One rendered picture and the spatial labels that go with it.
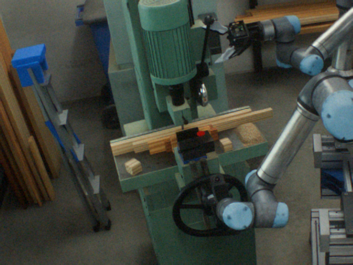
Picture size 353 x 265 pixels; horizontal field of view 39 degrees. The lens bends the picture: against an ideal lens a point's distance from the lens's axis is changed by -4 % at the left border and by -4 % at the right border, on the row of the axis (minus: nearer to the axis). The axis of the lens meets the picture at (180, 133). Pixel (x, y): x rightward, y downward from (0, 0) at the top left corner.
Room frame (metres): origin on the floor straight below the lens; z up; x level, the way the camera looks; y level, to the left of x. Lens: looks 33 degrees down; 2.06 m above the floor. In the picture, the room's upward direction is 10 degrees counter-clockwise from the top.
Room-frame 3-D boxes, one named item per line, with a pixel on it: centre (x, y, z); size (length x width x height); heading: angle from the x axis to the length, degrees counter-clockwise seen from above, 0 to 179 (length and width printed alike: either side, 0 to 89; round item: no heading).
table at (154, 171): (1.65, -0.03, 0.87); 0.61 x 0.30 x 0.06; 99
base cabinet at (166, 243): (1.88, 0.01, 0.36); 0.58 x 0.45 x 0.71; 9
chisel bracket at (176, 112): (1.78, -0.01, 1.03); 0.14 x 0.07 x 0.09; 9
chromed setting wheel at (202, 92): (1.91, -0.12, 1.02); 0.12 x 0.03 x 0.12; 9
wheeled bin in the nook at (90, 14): (3.68, 0.30, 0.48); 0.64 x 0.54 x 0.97; 93
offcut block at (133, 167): (1.60, 0.20, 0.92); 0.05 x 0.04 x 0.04; 35
